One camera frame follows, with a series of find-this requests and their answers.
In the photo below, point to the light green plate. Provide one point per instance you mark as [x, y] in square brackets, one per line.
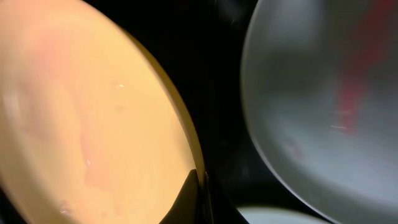
[319, 94]
[266, 215]

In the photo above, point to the yellow plate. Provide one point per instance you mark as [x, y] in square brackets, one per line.
[92, 128]

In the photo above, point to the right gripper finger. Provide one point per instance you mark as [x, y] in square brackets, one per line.
[187, 207]

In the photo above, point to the round black tray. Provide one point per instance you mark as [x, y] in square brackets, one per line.
[201, 58]

